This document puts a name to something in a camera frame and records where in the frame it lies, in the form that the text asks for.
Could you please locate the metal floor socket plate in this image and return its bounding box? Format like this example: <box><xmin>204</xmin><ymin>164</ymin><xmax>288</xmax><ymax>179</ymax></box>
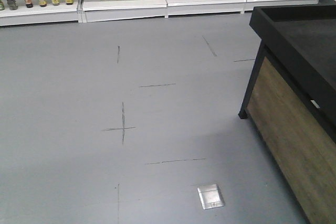
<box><xmin>197</xmin><ymin>184</ymin><xmax>225</xmax><ymax>210</ymax></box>

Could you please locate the black wooden display stand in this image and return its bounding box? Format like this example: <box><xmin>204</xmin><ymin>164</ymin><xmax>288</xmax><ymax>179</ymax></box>
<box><xmin>239</xmin><ymin>4</ymin><xmax>335</xmax><ymax>223</ymax></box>

